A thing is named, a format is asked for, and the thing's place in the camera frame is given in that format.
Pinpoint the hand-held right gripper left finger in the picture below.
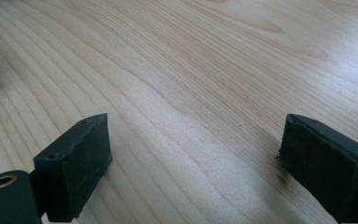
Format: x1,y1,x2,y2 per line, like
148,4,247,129
29,113,114,223

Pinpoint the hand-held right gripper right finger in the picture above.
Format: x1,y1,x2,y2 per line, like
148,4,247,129
275,113,358,224

